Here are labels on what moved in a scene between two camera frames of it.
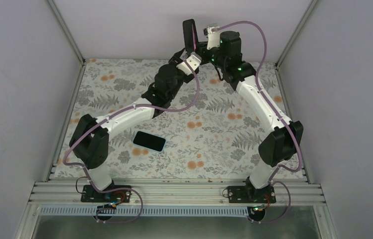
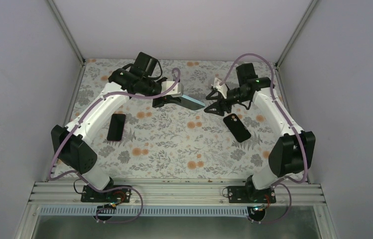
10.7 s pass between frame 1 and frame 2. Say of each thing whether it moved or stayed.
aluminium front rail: stayed
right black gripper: moved
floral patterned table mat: stayed
